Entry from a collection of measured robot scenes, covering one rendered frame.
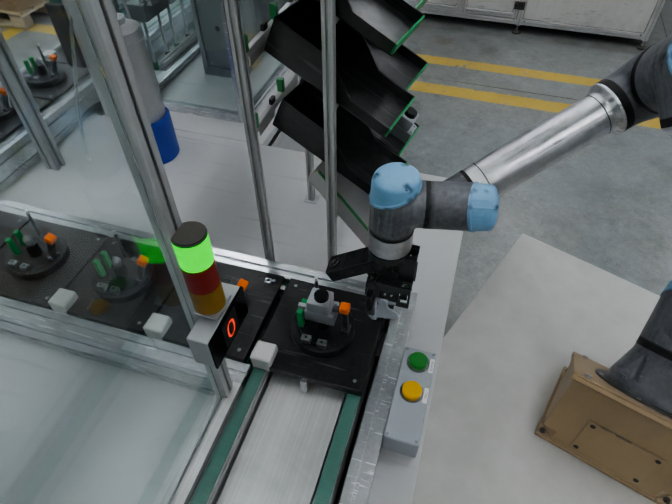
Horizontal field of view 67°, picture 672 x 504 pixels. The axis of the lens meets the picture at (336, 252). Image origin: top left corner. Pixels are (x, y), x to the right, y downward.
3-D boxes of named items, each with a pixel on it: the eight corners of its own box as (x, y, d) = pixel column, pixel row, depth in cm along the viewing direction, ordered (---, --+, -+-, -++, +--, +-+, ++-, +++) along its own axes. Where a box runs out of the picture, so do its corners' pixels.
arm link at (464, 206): (486, 182, 85) (420, 179, 86) (503, 182, 74) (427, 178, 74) (482, 229, 86) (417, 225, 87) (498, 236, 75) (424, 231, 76)
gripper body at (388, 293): (407, 312, 91) (414, 268, 83) (361, 301, 93) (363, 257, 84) (415, 281, 96) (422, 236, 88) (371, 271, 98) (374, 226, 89)
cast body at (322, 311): (339, 310, 108) (339, 289, 103) (333, 326, 105) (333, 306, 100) (302, 301, 109) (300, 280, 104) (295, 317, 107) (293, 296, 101)
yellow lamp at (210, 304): (231, 294, 81) (226, 274, 77) (217, 319, 78) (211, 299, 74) (202, 287, 82) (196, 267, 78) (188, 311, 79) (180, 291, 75)
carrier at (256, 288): (285, 281, 123) (281, 246, 114) (245, 365, 107) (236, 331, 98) (196, 260, 128) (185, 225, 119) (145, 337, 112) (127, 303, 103)
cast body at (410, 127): (411, 134, 123) (426, 114, 118) (405, 144, 121) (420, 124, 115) (383, 114, 123) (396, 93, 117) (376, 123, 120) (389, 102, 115)
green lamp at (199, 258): (220, 251, 74) (214, 227, 70) (204, 276, 70) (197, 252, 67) (189, 244, 75) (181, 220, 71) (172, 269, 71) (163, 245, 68)
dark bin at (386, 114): (410, 105, 103) (428, 78, 97) (384, 138, 95) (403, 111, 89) (298, 23, 103) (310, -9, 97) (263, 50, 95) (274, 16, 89)
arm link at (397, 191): (428, 192, 72) (369, 189, 73) (420, 246, 80) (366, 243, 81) (426, 159, 77) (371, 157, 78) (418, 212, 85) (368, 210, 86)
